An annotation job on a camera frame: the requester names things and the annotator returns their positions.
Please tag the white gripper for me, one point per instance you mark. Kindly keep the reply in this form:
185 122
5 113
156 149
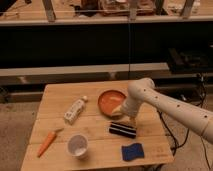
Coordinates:
130 107

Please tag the black white striped eraser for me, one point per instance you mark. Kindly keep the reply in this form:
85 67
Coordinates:
122 129

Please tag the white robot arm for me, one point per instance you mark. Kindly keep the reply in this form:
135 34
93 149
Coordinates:
197 119

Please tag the orange plate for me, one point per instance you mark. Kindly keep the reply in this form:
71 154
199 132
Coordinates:
109 100

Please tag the blue sponge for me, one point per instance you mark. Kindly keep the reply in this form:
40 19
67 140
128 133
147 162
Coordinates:
132 152

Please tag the long wooden shelf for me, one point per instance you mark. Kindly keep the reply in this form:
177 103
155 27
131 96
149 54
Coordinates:
46 75

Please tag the white bottle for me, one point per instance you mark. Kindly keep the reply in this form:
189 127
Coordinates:
76 108

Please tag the wooden table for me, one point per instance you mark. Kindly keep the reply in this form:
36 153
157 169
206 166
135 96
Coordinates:
104 148

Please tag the orange carrot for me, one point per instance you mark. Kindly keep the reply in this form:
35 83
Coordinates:
48 140

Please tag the black box on shelf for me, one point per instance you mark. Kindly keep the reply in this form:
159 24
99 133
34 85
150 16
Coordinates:
190 61

